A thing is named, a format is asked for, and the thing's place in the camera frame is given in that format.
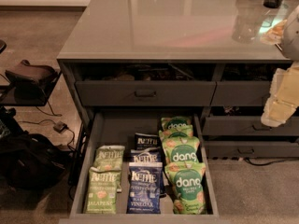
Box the top left grey drawer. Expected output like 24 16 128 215
73 63 216 106

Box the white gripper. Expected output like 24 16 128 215
261 62 299 127

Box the front green Kettle jalapeno bag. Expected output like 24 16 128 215
84 167 121 214

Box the checkered marker board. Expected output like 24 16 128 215
260 20 287 45

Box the green dang chip bag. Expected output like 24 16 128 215
162 136 200 164
165 161 206 215
161 116 192 130
159 125 193 141

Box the grey cabinet counter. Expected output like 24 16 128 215
55 0 299 185

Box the top right grey drawer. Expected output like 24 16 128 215
211 63 291 106

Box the bottom right grey drawer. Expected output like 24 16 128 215
204 141 299 158

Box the open grey middle drawer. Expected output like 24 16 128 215
59 108 225 224

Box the blue kettle chip bag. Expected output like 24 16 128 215
127 162 163 214
130 148 166 198
135 133 161 150

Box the middle right grey drawer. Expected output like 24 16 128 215
203 106 299 137

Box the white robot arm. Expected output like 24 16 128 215
261 6 299 127

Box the back green Kettle chip bag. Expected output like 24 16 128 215
90 145 125 193

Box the back green Dang chip bag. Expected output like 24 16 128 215
161 116 192 130

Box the black backpack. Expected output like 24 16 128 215
0 133 69 189

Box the front green Dang chip bag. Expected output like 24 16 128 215
165 161 206 215

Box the black power adapter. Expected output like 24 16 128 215
53 121 67 133

